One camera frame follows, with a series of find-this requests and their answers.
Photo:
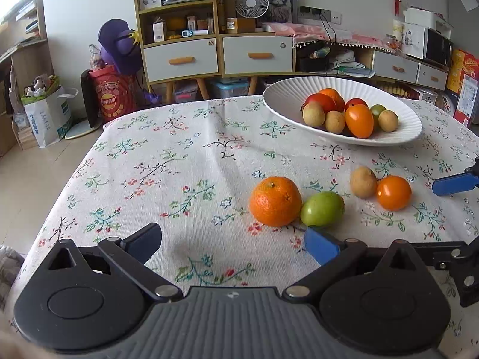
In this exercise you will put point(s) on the small plush toy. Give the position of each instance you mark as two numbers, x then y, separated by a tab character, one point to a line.
39	86

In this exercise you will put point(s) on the small tangerine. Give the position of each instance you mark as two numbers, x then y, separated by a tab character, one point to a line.
333	95

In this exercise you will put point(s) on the white ribbed plate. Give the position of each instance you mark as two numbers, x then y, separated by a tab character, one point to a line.
284	101

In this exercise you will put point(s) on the low white drawer cabinet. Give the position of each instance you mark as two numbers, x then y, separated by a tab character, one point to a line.
396	68

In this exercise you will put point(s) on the floral tablecloth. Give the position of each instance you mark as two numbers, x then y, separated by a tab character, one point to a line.
168	179

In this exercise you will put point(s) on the grey fuzzy cloth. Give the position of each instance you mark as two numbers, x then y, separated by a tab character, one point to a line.
9	269

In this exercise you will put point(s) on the red snack bag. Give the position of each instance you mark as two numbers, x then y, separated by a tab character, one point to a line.
112	97

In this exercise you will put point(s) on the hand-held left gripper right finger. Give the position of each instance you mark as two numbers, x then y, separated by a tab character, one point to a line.
322	245

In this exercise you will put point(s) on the black panel on round base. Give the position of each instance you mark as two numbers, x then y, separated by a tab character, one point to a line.
89	97

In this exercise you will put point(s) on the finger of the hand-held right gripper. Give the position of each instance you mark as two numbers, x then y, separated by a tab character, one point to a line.
466	261
454	185

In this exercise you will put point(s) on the tall wooden shelf cabinet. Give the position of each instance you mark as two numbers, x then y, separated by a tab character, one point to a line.
139	45

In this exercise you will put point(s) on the white paper bag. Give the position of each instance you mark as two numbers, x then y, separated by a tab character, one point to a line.
46	119

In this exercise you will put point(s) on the purple plush toy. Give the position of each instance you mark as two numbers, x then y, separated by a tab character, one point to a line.
119	45

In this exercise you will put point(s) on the small clear storage bin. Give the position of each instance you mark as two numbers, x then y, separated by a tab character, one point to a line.
186	91

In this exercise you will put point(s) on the pink cloth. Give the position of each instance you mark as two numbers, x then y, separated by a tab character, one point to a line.
318	31

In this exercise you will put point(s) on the low wooden cabinet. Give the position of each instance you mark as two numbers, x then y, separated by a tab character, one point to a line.
220	56

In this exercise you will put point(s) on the large green plum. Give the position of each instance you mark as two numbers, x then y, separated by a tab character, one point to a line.
322	209

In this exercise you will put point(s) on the small white box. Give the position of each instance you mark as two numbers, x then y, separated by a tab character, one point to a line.
159	31

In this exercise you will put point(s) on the blue white thermometer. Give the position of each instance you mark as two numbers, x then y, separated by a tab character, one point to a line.
189	33

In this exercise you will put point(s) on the orange tomato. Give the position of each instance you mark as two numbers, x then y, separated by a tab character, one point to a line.
359	119
393	193

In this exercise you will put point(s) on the yellow red carton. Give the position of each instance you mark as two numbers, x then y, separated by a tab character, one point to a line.
464	67

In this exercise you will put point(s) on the brown cardboard box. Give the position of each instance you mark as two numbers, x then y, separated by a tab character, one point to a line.
245	25

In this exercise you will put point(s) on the white appliance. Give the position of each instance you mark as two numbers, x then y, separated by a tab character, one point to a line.
423	17

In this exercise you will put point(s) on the grey power strip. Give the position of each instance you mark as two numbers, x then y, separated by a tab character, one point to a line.
314	12

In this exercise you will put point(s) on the small green plum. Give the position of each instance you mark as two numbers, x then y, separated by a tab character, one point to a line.
378	110

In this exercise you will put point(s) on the brown longan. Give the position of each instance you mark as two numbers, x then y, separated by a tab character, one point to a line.
363	183
335	121
313	114
388	119

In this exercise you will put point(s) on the clear storage bin blue lid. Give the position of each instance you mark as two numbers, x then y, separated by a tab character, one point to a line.
228	89

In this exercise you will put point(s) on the black microwave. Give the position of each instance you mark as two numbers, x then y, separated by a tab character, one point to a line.
436	46

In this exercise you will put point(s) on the wooden bookshelf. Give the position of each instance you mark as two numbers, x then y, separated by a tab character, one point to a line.
22	56

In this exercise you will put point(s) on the large tangerine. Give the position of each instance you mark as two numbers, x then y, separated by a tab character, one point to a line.
275	202

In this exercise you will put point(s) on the red tomato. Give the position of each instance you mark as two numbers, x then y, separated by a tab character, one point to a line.
320	103
355	103

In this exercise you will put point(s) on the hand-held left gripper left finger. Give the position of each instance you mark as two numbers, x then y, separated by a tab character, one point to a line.
144	241

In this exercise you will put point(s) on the white desk fan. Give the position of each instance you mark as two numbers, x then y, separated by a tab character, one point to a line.
251	3

